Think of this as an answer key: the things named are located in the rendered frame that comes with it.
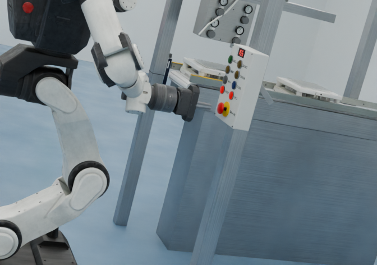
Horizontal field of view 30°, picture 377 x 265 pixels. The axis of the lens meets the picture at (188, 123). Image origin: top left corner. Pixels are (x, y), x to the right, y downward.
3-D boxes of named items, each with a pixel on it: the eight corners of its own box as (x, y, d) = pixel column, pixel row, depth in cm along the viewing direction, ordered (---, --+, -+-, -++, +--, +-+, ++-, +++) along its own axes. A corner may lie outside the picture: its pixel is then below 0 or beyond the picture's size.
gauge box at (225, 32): (200, 36, 300) (212, -10, 296) (192, 32, 310) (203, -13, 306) (246, 46, 309) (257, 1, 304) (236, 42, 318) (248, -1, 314)
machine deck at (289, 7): (211, -8, 296) (214, -17, 295) (182, -17, 330) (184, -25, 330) (334, 23, 320) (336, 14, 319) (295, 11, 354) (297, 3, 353)
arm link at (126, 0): (126, 23, 256) (82, -12, 242) (107, 21, 266) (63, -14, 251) (141, -4, 258) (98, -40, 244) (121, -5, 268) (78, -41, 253)
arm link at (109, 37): (141, 62, 193) (114, -11, 196) (97, 79, 193) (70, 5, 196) (146, 70, 205) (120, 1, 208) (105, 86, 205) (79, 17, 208)
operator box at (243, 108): (232, 128, 231) (253, 52, 226) (213, 114, 247) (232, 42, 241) (248, 131, 234) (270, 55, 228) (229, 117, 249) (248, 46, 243)
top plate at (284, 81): (298, 92, 330) (299, 87, 330) (275, 80, 352) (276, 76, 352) (341, 100, 340) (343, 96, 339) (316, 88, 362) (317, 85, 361)
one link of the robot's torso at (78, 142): (78, 210, 237) (23, 88, 219) (69, 191, 253) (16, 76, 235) (119, 191, 240) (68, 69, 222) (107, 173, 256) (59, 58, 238)
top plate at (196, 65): (228, 70, 342) (229, 66, 342) (248, 82, 320) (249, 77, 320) (182, 60, 333) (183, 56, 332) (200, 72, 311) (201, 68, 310)
